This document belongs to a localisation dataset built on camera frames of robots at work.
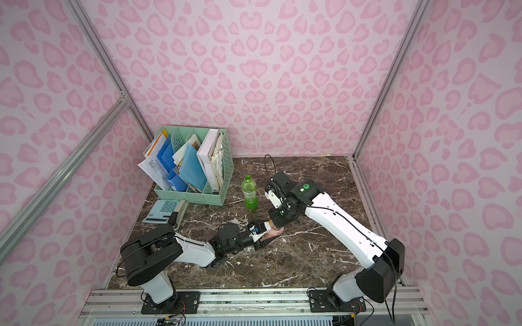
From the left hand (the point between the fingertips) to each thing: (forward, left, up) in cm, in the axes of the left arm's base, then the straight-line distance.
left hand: (275, 226), depth 79 cm
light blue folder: (+23, +36, +7) cm, 43 cm away
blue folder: (+29, +49, +6) cm, 57 cm away
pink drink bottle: (-4, +1, +4) cm, 6 cm away
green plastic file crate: (+43, +46, +9) cm, 64 cm away
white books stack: (+28, +27, +14) cm, 41 cm away
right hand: (-1, 0, +7) cm, 7 cm away
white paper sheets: (+25, +53, +9) cm, 59 cm away
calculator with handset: (+13, +50, -10) cm, 53 cm away
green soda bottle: (+16, +11, +4) cm, 19 cm away
